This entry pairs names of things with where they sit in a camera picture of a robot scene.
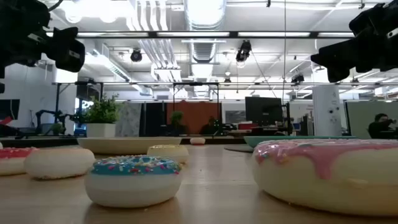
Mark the dark round mat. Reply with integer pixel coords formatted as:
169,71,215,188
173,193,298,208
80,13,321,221
223,144,255,153

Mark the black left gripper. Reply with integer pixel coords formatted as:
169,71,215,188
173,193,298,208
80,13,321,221
0,0,86,73

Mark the dark panel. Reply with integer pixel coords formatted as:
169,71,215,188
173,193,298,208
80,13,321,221
141,101,167,137

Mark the white plant pot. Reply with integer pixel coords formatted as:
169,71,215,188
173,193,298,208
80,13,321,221
86,123,116,138

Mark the cream plate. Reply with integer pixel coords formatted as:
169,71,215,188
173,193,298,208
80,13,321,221
76,136,183,156

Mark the round green plant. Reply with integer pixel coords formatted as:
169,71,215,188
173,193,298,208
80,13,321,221
170,111,185,135

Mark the plain white donut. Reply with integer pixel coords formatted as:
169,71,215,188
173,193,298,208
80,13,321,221
24,146,96,180

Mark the red sprinkled donut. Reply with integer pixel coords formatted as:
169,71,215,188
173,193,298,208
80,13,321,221
0,147,40,176

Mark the black overhead frame beam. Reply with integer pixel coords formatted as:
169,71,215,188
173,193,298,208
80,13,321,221
46,30,355,39

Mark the pink frosted donut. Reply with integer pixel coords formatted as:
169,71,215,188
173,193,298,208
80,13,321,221
251,139,398,217

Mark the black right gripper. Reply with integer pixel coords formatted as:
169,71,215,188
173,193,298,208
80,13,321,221
310,0,398,83

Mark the white column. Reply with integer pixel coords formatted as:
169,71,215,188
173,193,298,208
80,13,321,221
312,84,343,137

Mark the blue frosted sprinkled donut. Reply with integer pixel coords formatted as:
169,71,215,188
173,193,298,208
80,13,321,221
84,154,183,208

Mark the large green plant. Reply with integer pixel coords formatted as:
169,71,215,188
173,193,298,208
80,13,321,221
81,93,121,124

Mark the patterned grey panel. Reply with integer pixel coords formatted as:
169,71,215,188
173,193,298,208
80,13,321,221
115,101,142,138

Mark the black hanging ceiling camera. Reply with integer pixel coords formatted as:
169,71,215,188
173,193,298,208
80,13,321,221
235,39,252,63

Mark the thin hanging cable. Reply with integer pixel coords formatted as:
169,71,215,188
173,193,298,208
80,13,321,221
282,0,287,101

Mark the grey green partition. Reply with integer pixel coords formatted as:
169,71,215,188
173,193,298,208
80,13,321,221
344,100,398,139

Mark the black background frame rail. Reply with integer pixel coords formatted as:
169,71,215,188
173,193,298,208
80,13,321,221
52,81,398,88

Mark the person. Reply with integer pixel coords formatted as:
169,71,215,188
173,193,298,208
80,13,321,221
368,113,398,139
198,116,219,135

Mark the teal plate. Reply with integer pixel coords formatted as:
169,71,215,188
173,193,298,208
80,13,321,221
243,135,357,149

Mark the black computer monitor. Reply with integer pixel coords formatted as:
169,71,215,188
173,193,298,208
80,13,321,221
244,96,283,127

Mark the yellow frosted donut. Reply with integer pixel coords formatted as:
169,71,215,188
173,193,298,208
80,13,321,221
146,144,190,165

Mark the dark wall screen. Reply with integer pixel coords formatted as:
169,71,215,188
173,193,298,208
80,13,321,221
0,98,21,121

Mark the small green plant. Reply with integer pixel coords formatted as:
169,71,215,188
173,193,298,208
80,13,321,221
49,122,65,136

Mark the orange partition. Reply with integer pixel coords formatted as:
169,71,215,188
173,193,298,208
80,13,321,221
166,101,222,135

